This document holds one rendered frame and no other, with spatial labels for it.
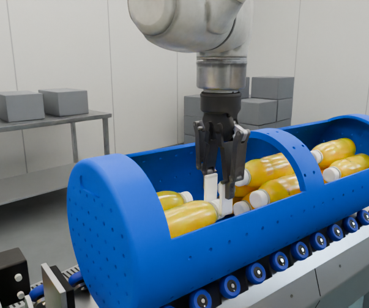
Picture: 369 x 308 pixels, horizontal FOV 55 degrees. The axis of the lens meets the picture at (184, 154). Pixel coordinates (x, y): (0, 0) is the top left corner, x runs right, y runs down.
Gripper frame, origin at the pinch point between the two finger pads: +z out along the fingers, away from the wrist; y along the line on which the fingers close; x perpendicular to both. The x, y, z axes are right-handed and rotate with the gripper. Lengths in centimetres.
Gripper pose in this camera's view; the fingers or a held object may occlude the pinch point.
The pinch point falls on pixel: (218, 194)
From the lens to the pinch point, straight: 70.8
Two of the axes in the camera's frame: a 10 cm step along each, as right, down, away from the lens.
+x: -8.0, 1.6, -5.8
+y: -6.0, -2.0, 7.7
